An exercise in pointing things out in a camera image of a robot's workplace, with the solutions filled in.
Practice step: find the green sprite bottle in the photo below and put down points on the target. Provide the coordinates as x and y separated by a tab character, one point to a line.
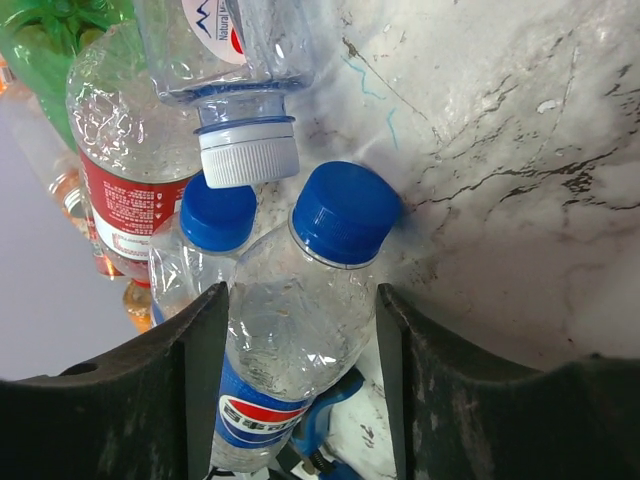
41	39

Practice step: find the blue pepsi bottle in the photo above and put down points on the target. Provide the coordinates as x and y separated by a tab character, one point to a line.
301	310
199	245

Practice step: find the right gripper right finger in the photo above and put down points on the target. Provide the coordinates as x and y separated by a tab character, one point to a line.
457	411

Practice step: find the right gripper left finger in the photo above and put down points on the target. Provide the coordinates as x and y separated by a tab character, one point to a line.
144	410

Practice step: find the clear crushed bottle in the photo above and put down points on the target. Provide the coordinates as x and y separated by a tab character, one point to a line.
235	62

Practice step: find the red label bottle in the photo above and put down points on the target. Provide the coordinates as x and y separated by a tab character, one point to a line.
137	153

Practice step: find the orange bottle lower left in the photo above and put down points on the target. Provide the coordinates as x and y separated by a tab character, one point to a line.
137	304

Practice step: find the blue handle pliers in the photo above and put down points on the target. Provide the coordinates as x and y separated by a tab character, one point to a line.
310	434

